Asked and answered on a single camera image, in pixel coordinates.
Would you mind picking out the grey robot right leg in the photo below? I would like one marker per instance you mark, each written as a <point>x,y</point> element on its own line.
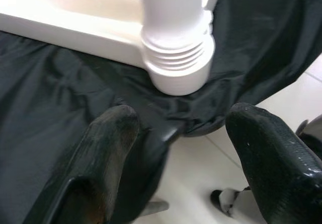
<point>226,200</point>

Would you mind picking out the black cloth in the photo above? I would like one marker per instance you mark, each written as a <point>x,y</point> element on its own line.
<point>50,83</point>

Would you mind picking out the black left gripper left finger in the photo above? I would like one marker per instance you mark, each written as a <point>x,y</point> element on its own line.
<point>95,163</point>

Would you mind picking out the white plastic table leg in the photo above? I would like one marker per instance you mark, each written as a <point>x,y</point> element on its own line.
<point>171,7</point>

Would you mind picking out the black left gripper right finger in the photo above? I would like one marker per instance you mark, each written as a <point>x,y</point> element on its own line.
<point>276,163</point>

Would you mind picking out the white plastic table top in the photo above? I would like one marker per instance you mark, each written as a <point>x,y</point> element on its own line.
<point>75,15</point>

